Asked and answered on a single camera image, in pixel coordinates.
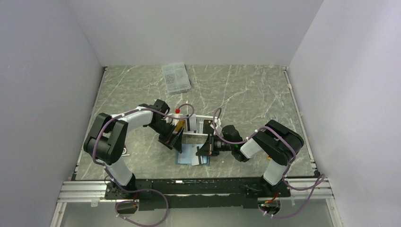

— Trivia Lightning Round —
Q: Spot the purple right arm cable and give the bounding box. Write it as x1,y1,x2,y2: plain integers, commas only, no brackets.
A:
211,107,326,192

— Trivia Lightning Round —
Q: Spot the white plastic basket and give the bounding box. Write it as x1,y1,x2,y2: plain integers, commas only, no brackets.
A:
171,115,221,136

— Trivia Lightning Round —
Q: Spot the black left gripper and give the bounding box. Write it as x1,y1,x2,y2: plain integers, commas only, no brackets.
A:
148,120,184,153

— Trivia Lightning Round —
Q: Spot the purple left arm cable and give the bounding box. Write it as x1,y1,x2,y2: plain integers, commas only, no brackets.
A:
92,103,195,226

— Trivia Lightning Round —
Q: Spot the blue card holder wallet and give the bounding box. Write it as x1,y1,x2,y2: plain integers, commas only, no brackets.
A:
175,144,209,166

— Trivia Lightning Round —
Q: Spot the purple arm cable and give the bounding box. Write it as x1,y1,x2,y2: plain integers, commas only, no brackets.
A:
211,107,326,192
92,103,195,226

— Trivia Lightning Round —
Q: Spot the clear plastic screw box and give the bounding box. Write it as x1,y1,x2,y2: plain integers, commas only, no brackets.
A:
162,62,191,94

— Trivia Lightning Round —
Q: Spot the white striped credit card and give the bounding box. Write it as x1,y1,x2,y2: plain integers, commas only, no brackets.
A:
190,147,203,166

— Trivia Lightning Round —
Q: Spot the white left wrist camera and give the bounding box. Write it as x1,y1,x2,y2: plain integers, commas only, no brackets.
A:
177,114,198,132

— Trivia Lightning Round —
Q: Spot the black credit card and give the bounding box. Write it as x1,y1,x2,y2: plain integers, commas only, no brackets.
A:
203,120,214,134

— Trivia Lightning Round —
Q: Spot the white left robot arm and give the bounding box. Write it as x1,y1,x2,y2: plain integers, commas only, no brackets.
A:
83,99,186,199

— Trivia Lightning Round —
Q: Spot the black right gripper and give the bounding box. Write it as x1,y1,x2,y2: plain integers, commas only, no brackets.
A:
196,133,234,157

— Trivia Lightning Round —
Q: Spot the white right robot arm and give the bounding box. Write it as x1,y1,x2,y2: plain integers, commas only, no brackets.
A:
195,120,305,196

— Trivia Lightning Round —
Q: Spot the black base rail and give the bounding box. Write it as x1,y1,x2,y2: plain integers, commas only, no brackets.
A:
105,177,291,211

